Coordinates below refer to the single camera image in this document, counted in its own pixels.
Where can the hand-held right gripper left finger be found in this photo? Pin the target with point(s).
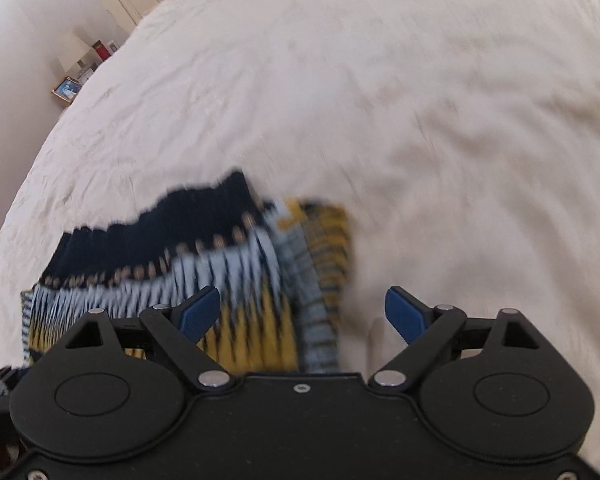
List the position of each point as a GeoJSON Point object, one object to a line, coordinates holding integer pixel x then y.
{"type": "Point", "coordinates": [197, 315]}

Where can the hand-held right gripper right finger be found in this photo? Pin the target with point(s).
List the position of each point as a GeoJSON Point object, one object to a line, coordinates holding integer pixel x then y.
{"type": "Point", "coordinates": [406, 315]}

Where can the patterned navy yellow knit sweater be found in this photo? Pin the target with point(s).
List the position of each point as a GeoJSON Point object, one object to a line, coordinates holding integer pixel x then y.
{"type": "Point", "coordinates": [240, 280]}

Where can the cream white bedspread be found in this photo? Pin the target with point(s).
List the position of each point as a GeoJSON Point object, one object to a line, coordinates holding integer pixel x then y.
{"type": "Point", "coordinates": [405, 135]}

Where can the red box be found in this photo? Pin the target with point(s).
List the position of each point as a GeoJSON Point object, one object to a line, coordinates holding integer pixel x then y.
{"type": "Point", "coordinates": [100, 50]}

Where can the white shade table lamp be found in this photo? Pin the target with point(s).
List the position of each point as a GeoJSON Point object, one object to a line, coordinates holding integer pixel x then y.
{"type": "Point", "coordinates": [72, 50]}

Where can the gold photo frame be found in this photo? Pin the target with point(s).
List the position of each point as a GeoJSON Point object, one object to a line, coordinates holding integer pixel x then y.
{"type": "Point", "coordinates": [67, 90]}

